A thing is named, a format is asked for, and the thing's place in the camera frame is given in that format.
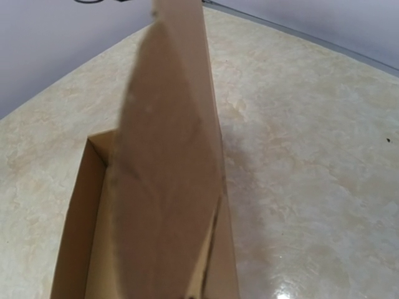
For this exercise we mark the brown cardboard box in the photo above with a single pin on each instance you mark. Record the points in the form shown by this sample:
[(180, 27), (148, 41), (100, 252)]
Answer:
[(149, 214)]

